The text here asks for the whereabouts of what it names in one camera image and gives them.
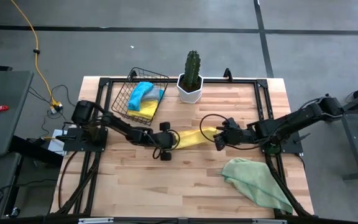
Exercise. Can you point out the yellow microfiber towel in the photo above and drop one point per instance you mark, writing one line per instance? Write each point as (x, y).
(197, 137)
(146, 112)

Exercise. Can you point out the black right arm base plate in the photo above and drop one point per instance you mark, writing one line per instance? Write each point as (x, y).
(292, 146)

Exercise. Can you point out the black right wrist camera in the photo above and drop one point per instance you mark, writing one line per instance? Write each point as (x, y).
(245, 137)

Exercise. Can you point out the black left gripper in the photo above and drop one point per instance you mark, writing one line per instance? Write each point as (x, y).
(165, 126)

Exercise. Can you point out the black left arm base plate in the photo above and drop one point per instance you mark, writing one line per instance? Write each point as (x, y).
(73, 145)

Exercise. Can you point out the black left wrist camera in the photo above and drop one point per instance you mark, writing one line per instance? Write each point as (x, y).
(166, 140)

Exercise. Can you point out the gray side table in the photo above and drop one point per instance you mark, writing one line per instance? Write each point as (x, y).
(2, 112)

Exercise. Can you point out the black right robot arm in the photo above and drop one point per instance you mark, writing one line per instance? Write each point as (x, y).
(300, 116)

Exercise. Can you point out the black table frame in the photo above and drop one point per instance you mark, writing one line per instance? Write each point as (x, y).
(110, 81)

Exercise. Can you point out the green cactus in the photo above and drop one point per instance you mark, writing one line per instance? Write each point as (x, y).
(192, 70)

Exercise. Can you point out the light green microfiber towel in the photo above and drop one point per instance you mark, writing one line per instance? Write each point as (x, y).
(256, 182)

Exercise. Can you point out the white plant pot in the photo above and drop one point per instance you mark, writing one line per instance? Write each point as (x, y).
(189, 97)

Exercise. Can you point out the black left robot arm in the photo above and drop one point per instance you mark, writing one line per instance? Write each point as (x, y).
(117, 124)

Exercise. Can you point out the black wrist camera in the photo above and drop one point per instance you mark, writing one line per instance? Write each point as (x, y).
(245, 137)
(166, 140)

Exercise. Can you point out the white paper sheet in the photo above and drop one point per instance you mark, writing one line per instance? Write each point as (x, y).
(54, 145)

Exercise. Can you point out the dark metal side stand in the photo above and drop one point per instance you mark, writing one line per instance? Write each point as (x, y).
(353, 137)

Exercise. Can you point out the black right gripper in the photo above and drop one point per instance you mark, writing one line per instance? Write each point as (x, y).
(228, 138)

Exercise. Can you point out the silver frame bracket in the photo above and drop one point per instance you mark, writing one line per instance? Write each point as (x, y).
(269, 221)
(95, 220)

